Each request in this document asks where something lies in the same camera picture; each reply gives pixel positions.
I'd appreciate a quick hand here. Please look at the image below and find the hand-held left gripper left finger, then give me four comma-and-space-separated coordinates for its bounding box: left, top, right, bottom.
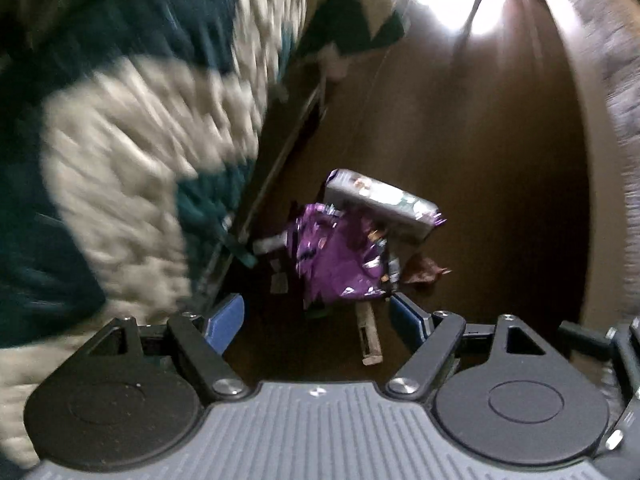
88, 293, 250, 403

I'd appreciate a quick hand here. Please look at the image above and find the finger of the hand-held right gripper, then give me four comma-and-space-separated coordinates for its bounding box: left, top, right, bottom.
557, 320, 619, 362

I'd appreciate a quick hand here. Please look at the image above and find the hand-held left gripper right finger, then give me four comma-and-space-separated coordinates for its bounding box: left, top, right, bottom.
386, 292, 562, 403

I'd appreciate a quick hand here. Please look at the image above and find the purple foil wrapper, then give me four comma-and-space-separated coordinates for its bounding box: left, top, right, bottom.
289, 202, 395, 310

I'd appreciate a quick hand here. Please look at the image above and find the small stick sachet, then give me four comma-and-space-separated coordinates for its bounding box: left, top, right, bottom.
354, 304, 385, 367

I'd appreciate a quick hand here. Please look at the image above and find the brown crumpled wrapper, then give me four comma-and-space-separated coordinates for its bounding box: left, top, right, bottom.
402, 254, 454, 287

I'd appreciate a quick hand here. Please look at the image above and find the white plastic scrap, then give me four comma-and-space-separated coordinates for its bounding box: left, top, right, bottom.
251, 234, 289, 257

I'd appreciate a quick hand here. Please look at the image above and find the grey printed box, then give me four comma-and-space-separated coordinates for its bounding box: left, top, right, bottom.
324, 168, 445, 245

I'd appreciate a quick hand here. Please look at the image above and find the teal and white quilt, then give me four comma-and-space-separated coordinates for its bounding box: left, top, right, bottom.
0, 0, 412, 467

